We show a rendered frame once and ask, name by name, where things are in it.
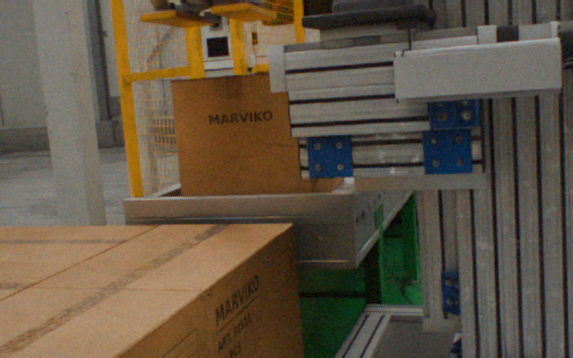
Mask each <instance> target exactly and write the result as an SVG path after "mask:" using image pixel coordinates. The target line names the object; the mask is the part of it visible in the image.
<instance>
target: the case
mask: <svg viewBox="0 0 573 358"><path fill-rule="evenodd" d="M170 90H171V101H172V111H173V121H174V132H176V142H177V152H178V163H179V173H180V185H181V195H182V197H188V196H226V195H265V194H302V193H331V192H332V191H333V190H334V189H335V188H336V187H337V186H338V185H339V184H340V182H341V181H342V180H343V179H344V178H345V177H344V178H312V179H301V178H300V168H299V154H298V141H297V137H291V136H289V122H288V109H287V92H286V91H277V92H272V91H271V79H270V73H263V74H250V75H238V76H225V77H213V78H201V79H188V80H176V81H170Z"/></svg>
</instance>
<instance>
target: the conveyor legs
mask: <svg viewBox="0 0 573 358"><path fill-rule="evenodd" d="M413 193H414V192H413ZM413 193H412V194H411V196H410V197H409V198H408V200H406V201H405V203H404V204H403V205H402V207H401V220H402V233H383V238H403V256H404V274H405V280H408V279H409V278H412V279H413V280H418V279H419V262H418V260H419V257H418V244H417V224H416V205H415V206H414V196H413ZM379 238H380V237H379ZM379 238H378V240H376V242H375V243H374V245H373V246H372V247H371V249H370V250H369V251H368V253H367V254H366V256H365V257H364V258H363V268H364V285H365V291H329V290H299V297H365V301H366V305H368V304H377V305H386V302H385V285H384V269H383V255H382V257H381V258H380V249H379Z"/></svg>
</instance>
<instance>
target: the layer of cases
mask: <svg viewBox="0 0 573 358"><path fill-rule="evenodd" d="M0 358H304V357H303V344H302V331H301V317H300V304H299V291H298V278H297V264H296V251H295V238H294V225H293V224H216V225H161V226H159V225H139V226H63V227H0Z"/></svg>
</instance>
